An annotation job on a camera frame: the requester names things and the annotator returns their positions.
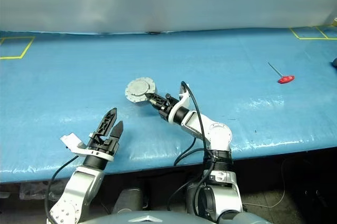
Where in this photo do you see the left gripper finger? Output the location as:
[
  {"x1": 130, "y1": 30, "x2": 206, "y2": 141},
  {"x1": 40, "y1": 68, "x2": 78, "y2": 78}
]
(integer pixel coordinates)
[
  {"x1": 110, "y1": 120, "x2": 124, "y2": 141},
  {"x1": 92, "y1": 107, "x2": 118, "y2": 140}
]

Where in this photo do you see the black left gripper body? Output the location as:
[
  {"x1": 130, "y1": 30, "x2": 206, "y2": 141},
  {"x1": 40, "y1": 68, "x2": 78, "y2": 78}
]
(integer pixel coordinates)
[{"x1": 86, "y1": 134, "x2": 120, "y2": 156}]

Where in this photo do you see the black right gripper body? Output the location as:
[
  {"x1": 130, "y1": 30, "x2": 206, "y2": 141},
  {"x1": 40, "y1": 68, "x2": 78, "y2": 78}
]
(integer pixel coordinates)
[{"x1": 159, "y1": 94, "x2": 180, "y2": 122}]

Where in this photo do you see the silver motor end cover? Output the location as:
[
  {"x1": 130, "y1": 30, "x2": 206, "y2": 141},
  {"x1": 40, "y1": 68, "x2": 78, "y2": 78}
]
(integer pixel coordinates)
[{"x1": 125, "y1": 76, "x2": 156, "y2": 103}]

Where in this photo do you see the dark grey rounded shape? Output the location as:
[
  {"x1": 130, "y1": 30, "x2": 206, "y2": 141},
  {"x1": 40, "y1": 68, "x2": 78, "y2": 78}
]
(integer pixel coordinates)
[{"x1": 112, "y1": 187, "x2": 145, "y2": 214}]

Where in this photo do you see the clear plastic bag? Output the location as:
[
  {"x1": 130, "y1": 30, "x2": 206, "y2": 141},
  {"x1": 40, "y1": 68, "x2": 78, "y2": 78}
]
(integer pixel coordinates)
[{"x1": 19, "y1": 180, "x2": 71, "y2": 201}]

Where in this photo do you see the grey robot torso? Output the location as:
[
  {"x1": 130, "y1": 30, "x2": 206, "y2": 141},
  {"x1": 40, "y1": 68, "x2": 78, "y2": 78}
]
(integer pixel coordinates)
[{"x1": 84, "y1": 210, "x2": 273, "y2": 224}]

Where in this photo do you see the white backdrop sheet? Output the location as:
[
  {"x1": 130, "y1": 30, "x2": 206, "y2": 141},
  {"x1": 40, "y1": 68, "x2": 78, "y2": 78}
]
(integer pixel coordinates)
[{"x1": 0, "y1": 0, "x2": 337, "y2": 35}]

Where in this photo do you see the yellow tape rectangle outline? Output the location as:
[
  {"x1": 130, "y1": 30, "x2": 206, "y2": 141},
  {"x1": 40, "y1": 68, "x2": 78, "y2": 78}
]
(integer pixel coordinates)
[
  {"x1": 0, "y1": 36, "x2": 36, "y2": 60},
  {"x1": 289, "y1": 25, "x2": 337, "y2": 41}
]

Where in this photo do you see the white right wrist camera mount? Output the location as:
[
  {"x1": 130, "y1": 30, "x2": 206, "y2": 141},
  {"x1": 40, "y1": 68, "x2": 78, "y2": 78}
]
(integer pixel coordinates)
[{"x1": 167, "y1": 86, "x2": 191, "y2": 125}]

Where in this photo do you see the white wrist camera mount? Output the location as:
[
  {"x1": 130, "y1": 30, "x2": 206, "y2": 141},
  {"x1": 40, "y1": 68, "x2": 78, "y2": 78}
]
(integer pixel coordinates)
[
  {"x1": 167, "y1": 86, "x2": 191, "y2": 125},
  {"x1": 60, "y1": 132, "x2": 115, "y2": 162}
]

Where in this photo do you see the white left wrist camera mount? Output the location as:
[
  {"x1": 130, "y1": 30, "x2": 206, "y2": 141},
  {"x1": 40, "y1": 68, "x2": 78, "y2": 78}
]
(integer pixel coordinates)
[{"x1": 60, "y1": 132, "x2": 115, "y2": 162}]

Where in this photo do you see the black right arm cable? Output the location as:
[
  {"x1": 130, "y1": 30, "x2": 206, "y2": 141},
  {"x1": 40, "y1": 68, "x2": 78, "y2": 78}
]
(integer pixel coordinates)
[{"x1": 166, "y1": 81, "x2": 215, "y2": 213}]

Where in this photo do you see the red T-handle hex key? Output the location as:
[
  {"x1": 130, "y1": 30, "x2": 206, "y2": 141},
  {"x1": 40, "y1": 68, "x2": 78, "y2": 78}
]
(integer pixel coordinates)
[{"x1": 267, "y1": 62, "x2": 295, "y2": 84}]

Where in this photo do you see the thin white wire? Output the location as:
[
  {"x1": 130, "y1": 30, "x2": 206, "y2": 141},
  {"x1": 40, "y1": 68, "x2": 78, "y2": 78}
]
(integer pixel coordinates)
[{"x1": 242, "y1": 159, "x2": 286, "y2": 209}]

